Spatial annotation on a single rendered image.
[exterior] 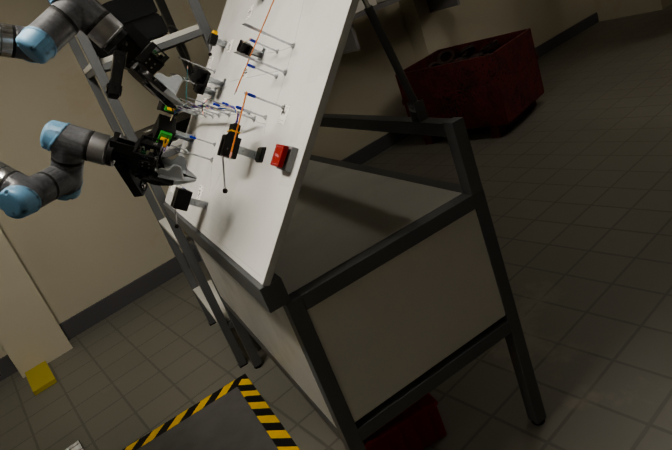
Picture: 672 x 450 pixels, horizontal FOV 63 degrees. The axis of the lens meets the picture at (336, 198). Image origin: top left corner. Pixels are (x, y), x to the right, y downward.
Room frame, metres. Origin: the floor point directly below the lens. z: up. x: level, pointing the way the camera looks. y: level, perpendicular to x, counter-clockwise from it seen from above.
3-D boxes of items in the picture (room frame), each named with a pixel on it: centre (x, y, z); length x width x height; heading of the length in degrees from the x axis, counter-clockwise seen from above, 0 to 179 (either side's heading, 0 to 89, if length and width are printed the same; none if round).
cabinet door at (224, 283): (1.91, 0.50, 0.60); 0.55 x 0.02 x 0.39; 22
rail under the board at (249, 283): (1.65, 0.42, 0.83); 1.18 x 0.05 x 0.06; 22
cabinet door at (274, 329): (1.40, 0.30, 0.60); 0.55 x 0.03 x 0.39; 22
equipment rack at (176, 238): (2.59, 0.57, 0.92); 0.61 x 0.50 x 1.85; 22
